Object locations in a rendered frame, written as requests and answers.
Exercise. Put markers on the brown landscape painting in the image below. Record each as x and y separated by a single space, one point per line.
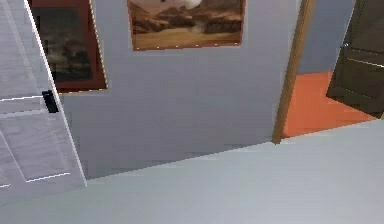
186 25

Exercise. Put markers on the dark red-framed painting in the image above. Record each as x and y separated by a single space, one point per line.
68 46

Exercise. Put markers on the silver door knob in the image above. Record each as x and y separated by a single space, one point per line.
344 45

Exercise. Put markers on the white room door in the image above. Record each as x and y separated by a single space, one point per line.
26 140

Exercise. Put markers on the dark brown room door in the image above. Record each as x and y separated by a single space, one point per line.
361 56

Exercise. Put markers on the brown wooden door frame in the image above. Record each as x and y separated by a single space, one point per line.
290 73

